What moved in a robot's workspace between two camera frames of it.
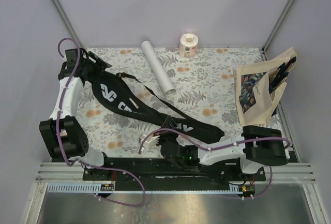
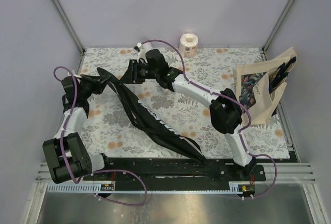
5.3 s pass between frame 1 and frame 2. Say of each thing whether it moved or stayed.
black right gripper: moved
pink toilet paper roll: stayed
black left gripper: moved
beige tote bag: stayed
